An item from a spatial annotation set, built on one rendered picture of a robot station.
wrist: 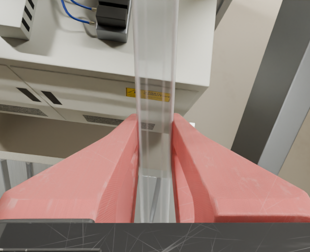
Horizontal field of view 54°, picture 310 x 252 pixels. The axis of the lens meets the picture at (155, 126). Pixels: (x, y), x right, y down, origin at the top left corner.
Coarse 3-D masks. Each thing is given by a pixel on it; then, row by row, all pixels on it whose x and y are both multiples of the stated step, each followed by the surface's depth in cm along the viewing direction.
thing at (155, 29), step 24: (144, 0) 9; (168, 0) 9; (144, 24) 9; (168, 24) 9; (144, 48) 10; (168, 48) 10; (144, 72) 10; (168, 72) 10; (144, 96) 11; (168, 96) 11; (144, 120) 11; (168, 120) 11; (144, 144) 12; (168, 144) 12; (144, 168) 13; (168, 168) 13; (144, 192) 14; (168, 192) 14; (144, 216) 15; (168, 216) 15
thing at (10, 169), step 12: (0, 156) 25; (12, 156) 25; (24, 156) 26; (36, 156) 26; (48, 156) 26; (0, 168) 26; (12, 168) 26; (24, 168) 25; (36, 168) 25; (0, 180) 26; (12, 180) 26; (24, 180) 26; (0, 192) 27
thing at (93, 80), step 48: (48, 0) 52; (96, 0) 53; (192, 0) 54; (0, 48) 50; (48, 48) 51; (96, 48) 51; (192, 48) 53; (0, 96) 77; (48, 96) 71; (96, 96) 66; (192, 96) 58
